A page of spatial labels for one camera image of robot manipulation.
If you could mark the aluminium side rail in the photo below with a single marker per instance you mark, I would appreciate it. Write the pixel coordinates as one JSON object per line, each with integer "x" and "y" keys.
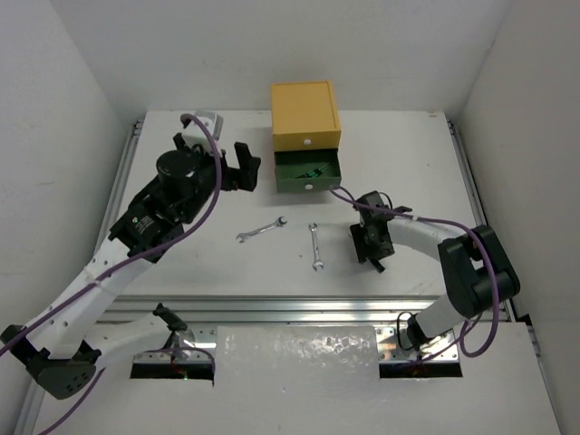
{"x": 467, "y": 175}
{"x": 123, "y": 170}

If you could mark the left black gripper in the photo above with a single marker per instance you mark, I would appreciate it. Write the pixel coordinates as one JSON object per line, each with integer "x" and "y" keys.
{"x": 225, "y": 169}

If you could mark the small silver wrench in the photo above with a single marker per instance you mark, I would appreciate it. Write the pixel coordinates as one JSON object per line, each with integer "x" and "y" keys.
{"x": 318, "y": 264}

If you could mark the green drawer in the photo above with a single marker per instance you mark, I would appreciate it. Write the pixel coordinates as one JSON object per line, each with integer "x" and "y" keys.
{"x": 290, "y": 164}

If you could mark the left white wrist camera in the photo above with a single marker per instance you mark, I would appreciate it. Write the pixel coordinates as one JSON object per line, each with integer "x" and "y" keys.
{"x": 200, "y": 125}

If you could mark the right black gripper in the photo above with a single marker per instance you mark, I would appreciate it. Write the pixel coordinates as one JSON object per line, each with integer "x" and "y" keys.
{"x": 364, "y": 251}

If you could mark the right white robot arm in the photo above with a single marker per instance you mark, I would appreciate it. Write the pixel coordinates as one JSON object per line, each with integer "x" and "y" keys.
{"x": 477, "y": 273}

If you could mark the right aluminium side rail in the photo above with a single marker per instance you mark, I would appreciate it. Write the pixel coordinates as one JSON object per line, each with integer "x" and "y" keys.
{"x": 467, "y": 175}

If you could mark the green black screwdriver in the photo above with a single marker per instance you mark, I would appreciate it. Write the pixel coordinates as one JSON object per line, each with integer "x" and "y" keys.
{"x": 377, "y": 264}
{"x": 314, "y": 173}
{"x": 323, "y": 169}

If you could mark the left aluminium side rail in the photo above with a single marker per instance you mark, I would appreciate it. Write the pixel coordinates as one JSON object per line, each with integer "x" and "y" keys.
{"x": 123, "y": 170}

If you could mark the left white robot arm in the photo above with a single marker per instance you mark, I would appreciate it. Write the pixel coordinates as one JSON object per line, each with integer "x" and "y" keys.
{"x": 61, "y": 348}

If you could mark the large silver wrench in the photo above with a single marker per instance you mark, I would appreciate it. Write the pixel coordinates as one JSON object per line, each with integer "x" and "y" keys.
{"x": 279, "y": 222}

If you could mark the aluminium front rail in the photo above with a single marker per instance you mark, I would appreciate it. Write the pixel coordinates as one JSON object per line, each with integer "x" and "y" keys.
{"x": 205, "y": 314}

